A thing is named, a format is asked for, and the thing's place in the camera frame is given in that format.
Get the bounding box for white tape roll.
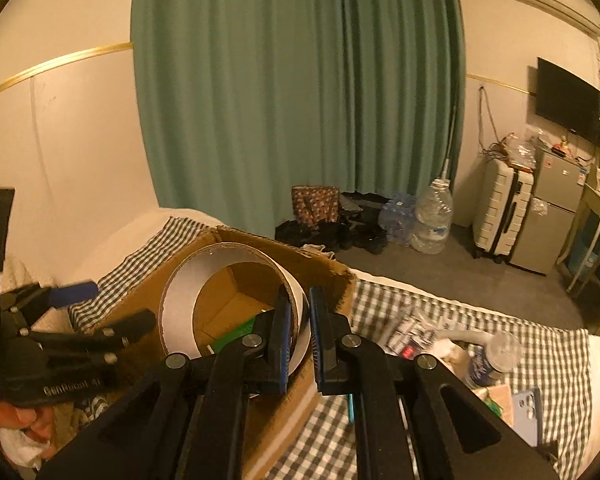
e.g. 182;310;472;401
158;242;310;372

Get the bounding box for person's left hand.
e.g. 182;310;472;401
0;401;57;457

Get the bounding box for white tissue in hand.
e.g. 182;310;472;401
0;428;52;469

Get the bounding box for small brown cardboard box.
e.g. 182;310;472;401
472;384;514;427

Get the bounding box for green checkered cloth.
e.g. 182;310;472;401
68;216;594;480

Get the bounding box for small plastic bottle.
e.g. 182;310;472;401
466;332;522;388

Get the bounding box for blue phone case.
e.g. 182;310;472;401
513;387;543;448

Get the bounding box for pile of black clothes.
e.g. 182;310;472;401
275;192;389;255

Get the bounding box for pack of water bottles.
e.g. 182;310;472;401
378;193;416;247

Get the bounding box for large clear water jug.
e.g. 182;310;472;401
411;179;453;255

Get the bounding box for brown patterned bag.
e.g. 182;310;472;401
291;185;340;228

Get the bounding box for white hard suitcase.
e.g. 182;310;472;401
471;159;533;262

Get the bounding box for silver mini fridge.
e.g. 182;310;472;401
509;148;584;275

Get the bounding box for white dressing table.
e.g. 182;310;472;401
556;183;600;292

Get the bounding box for green curtain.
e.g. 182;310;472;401
131;0;465;235

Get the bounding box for black wall television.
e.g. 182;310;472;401
535;58;600;148

